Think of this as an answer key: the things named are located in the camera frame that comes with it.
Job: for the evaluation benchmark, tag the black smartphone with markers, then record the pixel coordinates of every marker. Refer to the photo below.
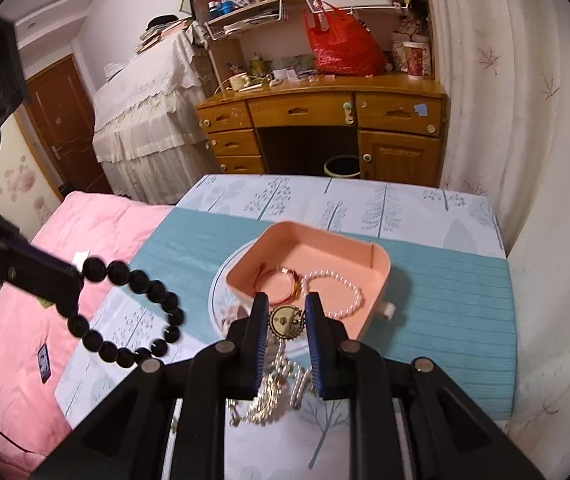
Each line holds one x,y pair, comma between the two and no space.
44,364

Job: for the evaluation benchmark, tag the white red mug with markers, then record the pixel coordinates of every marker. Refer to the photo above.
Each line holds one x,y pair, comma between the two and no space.
416,60

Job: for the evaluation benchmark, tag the red plastic bag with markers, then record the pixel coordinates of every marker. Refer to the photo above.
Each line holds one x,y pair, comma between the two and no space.
342,42

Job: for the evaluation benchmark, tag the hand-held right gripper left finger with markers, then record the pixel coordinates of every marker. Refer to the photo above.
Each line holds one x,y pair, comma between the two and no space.
260,345

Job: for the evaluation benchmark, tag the pink quilt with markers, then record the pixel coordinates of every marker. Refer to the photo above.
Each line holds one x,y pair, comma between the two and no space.
90,225

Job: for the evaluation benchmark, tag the round trash bin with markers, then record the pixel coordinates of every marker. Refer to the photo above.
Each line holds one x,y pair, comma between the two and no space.
342,167

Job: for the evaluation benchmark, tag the red gold bangle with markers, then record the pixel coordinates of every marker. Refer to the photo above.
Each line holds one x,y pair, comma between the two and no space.
265,271

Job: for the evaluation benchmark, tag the wooden desk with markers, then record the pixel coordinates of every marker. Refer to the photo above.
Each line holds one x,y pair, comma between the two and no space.
305,107

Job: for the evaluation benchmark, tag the white paper tag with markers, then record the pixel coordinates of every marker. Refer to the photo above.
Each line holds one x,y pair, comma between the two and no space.
81,260

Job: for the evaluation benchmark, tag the white floral curtain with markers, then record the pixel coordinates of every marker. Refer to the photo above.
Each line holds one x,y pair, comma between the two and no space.
525,160

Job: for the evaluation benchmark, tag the stack of books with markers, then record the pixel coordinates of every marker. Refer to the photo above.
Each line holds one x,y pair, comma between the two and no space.
157,37

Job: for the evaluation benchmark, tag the white lace furniture cover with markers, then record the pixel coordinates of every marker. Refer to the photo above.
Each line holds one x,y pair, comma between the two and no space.
150,110

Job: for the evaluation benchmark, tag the round gold pendant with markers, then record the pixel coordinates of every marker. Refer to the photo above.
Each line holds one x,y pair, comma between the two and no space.
285,321

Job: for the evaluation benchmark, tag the black hat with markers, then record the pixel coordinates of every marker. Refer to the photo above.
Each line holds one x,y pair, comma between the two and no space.
160,21

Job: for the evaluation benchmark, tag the wooden desk shelf hutch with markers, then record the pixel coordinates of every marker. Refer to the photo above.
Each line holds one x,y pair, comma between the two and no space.
225,55

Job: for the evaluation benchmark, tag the pink jewelry box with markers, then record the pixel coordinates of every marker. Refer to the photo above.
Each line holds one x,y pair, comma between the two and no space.
315,250

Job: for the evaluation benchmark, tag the small white cup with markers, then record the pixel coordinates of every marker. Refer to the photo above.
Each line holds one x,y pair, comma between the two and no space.
238,82

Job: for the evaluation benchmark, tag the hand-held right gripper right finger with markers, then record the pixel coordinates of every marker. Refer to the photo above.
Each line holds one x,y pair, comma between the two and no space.
317,347

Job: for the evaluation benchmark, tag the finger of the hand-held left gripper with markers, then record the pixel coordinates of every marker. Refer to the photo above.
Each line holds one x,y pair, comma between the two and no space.
40,272

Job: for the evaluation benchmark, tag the brown wooden door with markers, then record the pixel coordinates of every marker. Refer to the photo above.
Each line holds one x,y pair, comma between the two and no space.
65,120

